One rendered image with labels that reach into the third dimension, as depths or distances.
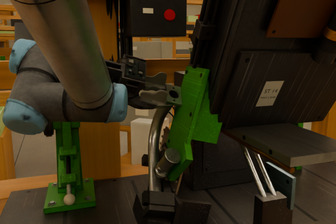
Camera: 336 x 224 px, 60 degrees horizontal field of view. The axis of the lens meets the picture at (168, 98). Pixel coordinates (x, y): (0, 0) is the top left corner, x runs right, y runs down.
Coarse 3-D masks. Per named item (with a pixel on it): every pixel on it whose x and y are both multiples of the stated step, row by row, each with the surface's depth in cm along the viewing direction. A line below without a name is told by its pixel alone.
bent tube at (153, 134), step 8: (168, 88) 71; (176, 88) 72; (168, 96) 70; (176, 96) 72; (176, 104) 70; (160, 112) 75; (152, 120) 77; (160, 120) 76; (152, 128) 77; (160, 128) 78; (152, 136) 77; (152, 144) 76; (152, 152) 74; (152, 160) 73; (152, 168) 71; (152, 176) 70; (152, 184) 68; (160, 184) 69
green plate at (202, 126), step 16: (192, 80) 67; (208, 80) 64; (192, 96) 65; (176, 112) 72; (192, 112) 63; (208, 112) 65; (176, 128) 70; (192, 128) 63; (208, 128) 66; (176, 144) 68
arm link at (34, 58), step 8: (16, 40) 58; (24, 40) 58; (32, 40) 60; (16, 48) 56; (24, 48) 57; (32, 48) 57; (16, 56) 56; (24, 56) 57; (32, 56) 57; (40, 56) 57; (16, 64) 56; (24, 64) 56; (32, 64) 56; (40, 64) 56; (48, 64) 57; (16, 72) 58
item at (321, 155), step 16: (240, 128) 68; (256, 128) 68; (272, 128) 68; (288, 128) 68; (304, 128) 68; (256, 144) 60; (272, 144) 57; (288, 144) 57; (304, 144) 57; (320, 144) 57; (272, 160) 55; (288, 160) 51; (304, 160) 51; (320, 160) 52
